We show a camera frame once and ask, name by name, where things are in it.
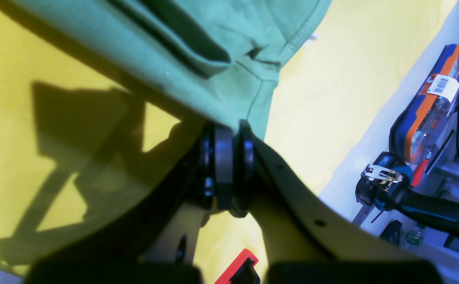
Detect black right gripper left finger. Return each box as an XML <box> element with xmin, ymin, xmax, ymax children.
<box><xmin>29</xmin><ymin>123</ymin><xmax>234</xmax><ymax>277</ymax></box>

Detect blue cordless drill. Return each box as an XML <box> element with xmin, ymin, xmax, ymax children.
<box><xmin>355</xmin><ymin>151</ymin><xmax>459</xmax><ymax>239</ymax></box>

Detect blue orange tool case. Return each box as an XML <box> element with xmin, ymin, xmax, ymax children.
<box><xmin>389</xmin><ymin>44</ymin><xmax>459</xmax><ymax>165</ymax></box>

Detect green T-shirt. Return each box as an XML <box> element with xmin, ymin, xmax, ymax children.
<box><xmin>15</xmin><ymin>0</ymin><xmax>332</xmax><ymax>139</ymax></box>

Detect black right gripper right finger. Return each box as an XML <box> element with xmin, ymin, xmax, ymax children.
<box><xmin>235</xmin><ymin>120</ymin><xmax>423</xmax><ymax>277</ymax></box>

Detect yellow tablecloth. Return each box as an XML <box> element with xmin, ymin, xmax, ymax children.
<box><xmin>0</xmin><ymin>0</ymin><xmax>455</xmax><ymax>276</ymax></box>

